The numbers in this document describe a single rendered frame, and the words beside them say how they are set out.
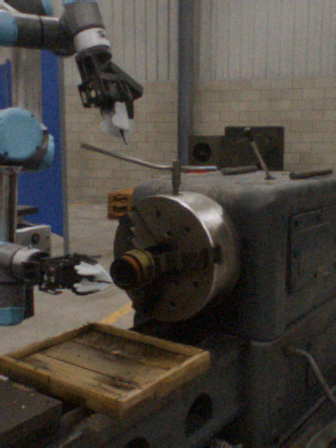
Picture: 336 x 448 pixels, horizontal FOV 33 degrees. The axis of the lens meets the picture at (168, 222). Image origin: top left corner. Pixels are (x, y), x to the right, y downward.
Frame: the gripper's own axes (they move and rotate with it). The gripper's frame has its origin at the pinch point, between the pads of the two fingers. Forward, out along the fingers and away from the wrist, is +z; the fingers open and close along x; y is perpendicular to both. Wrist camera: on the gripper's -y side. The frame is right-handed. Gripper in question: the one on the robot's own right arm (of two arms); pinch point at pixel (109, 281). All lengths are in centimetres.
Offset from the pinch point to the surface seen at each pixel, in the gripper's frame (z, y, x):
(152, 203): -6.7, -21.6, 14.9
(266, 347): 18.1, -39.7, -19.5
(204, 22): -576, -887, 276
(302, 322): 18, -61, -17
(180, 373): 15.1, -6.5, -17.6
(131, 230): -8.1, -16.0, 8.5
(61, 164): -378, -339, 4
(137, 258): -1.0, -10.1, 3.5
